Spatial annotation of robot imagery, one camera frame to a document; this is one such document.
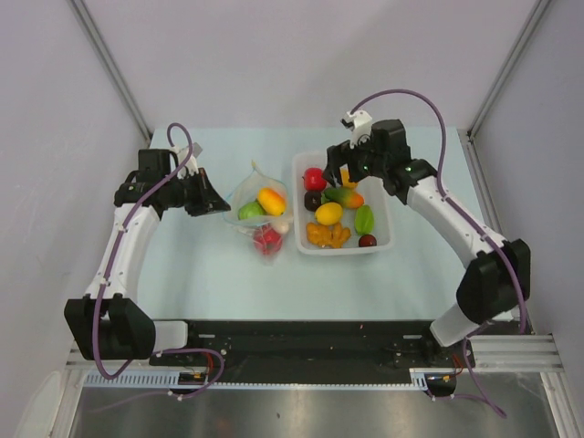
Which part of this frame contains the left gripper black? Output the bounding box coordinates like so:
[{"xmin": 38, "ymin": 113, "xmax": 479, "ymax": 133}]
[{"xmin": 162, "ymin": 168, "xmax": 230, "ymax": 217}]

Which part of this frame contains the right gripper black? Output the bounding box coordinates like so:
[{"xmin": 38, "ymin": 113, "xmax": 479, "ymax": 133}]
[{"xmin": 321, "ymin": 130, "xmax": 387, "ymax": 191}]

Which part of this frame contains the green lime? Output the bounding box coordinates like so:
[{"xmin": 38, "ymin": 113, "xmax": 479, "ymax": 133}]
[{"xmin": 238, "ymin": 201, "xmax": 266, "ymax": 221}]

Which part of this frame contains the clear zip top bag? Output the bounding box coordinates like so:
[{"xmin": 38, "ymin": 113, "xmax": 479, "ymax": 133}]
[{"xmin": 223, "ymin": 161, "xmax": 294, "ymax": 265}]

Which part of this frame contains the yellow lemon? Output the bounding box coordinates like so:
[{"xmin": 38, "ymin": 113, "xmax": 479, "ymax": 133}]
[{"xmin": 315, "ymin": 202, "xmax": 343, "ymax": 226}]

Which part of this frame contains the orange papaya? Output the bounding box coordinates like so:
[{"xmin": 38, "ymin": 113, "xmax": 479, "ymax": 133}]
[{"xmin": 256, "ymin": 187, "xmax": 287, "ymax": 216}]

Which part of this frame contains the red bell pepper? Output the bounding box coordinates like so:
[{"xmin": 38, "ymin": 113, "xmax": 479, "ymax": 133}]
[{"xmin": 253, "ymin": 226, "xmax": 283, "ymax": 256}]

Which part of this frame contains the white radish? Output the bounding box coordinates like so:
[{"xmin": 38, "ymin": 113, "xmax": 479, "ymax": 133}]
[{"xmin": 270, "ymin": 215, "xmax": 293, "ymax": 235}]

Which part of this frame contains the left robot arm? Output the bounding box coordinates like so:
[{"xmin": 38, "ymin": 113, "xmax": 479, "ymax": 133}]
[{"xmin": 64, "ymin": 144, "xmax": 230, "ymax": 360}]

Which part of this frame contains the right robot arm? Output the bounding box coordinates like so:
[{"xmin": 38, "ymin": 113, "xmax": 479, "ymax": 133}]
[{"xmin": 323, "ymin": 111, "xmax": 531, "ymax": 366}]

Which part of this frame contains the orange yellow mango top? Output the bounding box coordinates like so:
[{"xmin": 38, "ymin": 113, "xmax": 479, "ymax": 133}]
[{"xmin": 340, "ymin": 168, "xmax": 358, "ymax": 190}]

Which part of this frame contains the green orange mango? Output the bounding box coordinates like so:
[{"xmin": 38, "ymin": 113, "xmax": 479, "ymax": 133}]
[{"xmin": 323, "ymin": 187, "xmax": 364, "ymax": 209}]

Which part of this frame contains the red apple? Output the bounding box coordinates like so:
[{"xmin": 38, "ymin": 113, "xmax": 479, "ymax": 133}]
[{"xmin": 303, "ymin": 167, "xmax": 328, "ymax": 192}]

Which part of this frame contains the white plastic basket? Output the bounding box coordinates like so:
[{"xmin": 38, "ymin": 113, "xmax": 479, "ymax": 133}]
[{"xmin": 292, "ymin": 152, "xmax": 393, "ymax": 256}]

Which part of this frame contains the dark purple mangosteen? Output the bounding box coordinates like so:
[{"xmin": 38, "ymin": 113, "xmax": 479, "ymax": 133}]
[{"xmin": 304, "ymin": 191, "xmax": 322, "ymax": 213}]

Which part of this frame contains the green leaf vegetable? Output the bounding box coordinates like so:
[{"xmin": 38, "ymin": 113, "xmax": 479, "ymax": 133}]
[{"xmin": 354, "ymin": 204, "xmax": 375, "ymax": 235}]

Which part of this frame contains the small orange fruit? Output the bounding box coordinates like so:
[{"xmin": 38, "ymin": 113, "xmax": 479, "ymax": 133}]
[{"xmin": 306, "ymin": 223, "xmax": 351, "ymax": 249}]

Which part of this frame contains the dark red plum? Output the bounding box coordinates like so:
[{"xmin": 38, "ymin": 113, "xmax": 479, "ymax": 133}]
[{"xmin": 358, "ymin": 234, "xmax": 378, "ymax": 247}]

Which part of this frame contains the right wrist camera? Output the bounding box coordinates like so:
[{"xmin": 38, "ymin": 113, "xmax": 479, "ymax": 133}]
[{"xmin": 341, "ymin": 109, "xmax": 373, "ymax": 148}]

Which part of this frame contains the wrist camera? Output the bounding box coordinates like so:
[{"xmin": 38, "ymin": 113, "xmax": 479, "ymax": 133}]
[
  {"xmin": 341, "ymin": 109, "xmax": 373, "ymax": 148},
  {"xmin": 170, "ymin": 142, "xmax": 203, "ymax": 179}
]

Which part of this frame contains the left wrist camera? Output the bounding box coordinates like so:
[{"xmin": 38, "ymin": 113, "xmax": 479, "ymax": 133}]
[{"xmin": 170, "ymin": 142, "xmax": 203, "ymax": 179}]

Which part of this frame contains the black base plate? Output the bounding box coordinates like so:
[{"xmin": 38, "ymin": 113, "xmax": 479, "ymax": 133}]
[{"xmin": 185, "ymin": 320, "xmax": 460, "ymax": 383}]

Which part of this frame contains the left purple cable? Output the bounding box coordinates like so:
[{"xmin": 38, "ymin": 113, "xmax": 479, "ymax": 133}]
[{"xmin": 89, "ymin": 121, "xmax": 224, "ymax": 414}]

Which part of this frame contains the white cable duct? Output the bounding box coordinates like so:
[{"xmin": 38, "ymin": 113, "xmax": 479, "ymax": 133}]
[{"xmin": 83, "ymin": 370, "xmax": 428, "ymax": 391}]

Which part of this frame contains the left aluminium frame post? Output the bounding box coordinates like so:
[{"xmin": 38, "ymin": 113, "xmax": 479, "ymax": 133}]
[{"xmin": 67, "ymin": 0, "xmax": 153, "ymax": 144}]

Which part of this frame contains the aluminium frame post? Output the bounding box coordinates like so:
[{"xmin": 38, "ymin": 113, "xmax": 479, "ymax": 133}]
[
  {"xmin": 67, "ymin": 0, "xmax": 153, "ymax": 144},
  {"xmin": 466, "ymin": 0, "xmax": 554, "ymax": 141}
]

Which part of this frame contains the right aluminium frame post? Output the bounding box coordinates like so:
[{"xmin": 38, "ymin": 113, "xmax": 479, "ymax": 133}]
[{"xmin": 466, "ymin": 0, "xmax": 554, "ymax": 141}]

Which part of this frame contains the aluminium front rail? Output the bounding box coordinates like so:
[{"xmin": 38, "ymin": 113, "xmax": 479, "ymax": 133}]
[{"xmin": 66, "ymin": 335, "xmax": 564, "ymax": 373}]

